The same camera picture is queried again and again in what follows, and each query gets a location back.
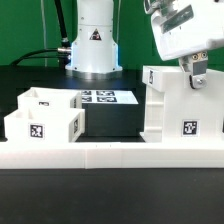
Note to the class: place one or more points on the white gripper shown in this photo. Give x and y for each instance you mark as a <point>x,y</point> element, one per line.
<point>185,27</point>

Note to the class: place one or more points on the white rear drawer box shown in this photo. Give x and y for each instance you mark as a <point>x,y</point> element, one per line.
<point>50,97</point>

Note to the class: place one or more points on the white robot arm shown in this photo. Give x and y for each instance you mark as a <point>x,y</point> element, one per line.
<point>94,52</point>

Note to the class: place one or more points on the paper sheet with markers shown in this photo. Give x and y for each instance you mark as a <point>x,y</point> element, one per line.
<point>108,97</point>

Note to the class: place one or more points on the white drawer box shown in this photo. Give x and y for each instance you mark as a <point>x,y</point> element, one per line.
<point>50,97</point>
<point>45,125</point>

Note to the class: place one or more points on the white L-shaped fence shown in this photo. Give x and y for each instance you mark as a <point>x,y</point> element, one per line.
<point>110,155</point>

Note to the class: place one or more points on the white drawer cabinet frame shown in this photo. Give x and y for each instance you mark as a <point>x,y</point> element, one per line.
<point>176,112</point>

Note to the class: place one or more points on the white front drawer box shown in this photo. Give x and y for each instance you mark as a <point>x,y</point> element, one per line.
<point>45,125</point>

